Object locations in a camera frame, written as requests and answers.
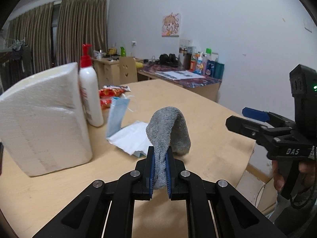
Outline white red pump bottle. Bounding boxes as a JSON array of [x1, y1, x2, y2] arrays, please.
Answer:
[[79, 44, 104, 127]]

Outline grey sock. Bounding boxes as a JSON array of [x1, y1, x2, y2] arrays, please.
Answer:
[[146, 106, 191, 190]]

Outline red snack packets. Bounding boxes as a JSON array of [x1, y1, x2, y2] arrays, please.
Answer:
[[99, 85, 131, 110]]

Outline black headphones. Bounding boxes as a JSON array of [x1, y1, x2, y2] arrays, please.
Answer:
[[158, 54, 178, 68]]

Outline white tissue paper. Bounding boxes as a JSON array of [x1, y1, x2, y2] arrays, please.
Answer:
[[106, 121, 152, 157]]

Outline brown curtain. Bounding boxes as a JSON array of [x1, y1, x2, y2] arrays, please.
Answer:
[[56, 0, 107, 66], [8, 3, 54, 73]]

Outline patterned cloth covered desk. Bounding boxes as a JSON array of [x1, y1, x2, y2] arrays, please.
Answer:
[[137, 63, 221, 102]]

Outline hanging dark clothes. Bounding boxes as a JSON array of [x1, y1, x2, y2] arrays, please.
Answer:
[[10, 39, 32, 73]]

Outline toiletry bottles group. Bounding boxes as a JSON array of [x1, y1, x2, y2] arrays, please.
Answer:
[[189, 48, 225, 80]]

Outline person's right hand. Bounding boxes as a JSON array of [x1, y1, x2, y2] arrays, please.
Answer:
[[271, 159, 317, 194]]

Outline brown right curtain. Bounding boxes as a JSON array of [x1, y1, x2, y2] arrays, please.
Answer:
[[56, 0, 107, 66]]

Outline white foam box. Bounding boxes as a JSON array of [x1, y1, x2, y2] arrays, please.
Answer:
[[1, 62, 93, 177]]

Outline anime girl poster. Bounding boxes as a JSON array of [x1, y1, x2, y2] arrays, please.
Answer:
[[161, 13, 181, 36]]

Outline printed paper sheet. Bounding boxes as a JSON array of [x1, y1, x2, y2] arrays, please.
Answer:
[[155, 70, 205, 81]]

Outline steel thermos bottle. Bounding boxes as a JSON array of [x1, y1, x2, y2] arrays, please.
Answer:
[[178, 47, 187, 67]]

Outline brown left curtain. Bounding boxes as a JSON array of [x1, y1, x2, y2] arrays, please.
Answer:
[[8, 3, 54, 73]]

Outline wooden chair smiley back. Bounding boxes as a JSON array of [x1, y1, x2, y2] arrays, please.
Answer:
[[119, 57, 137, 84]]

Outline blue face mask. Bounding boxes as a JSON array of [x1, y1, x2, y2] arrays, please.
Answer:
[[106, 94, 137, 139]]

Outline green spray bottle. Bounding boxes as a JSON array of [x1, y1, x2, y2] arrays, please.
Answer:
[[120, 47, 126, 57]]

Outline light wooden desk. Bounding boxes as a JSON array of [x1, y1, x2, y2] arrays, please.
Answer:
[[92, 56, 143, 90]]

